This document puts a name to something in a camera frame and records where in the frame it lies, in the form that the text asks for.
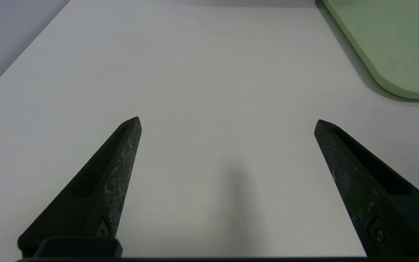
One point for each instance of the green plastic tray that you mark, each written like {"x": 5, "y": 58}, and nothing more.
{"x": 402, "y": 43}

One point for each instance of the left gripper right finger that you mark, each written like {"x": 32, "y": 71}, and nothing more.
{"x": 376, "y": 200}

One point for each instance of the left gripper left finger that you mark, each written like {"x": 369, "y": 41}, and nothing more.
{"x": 96, "y": 196}

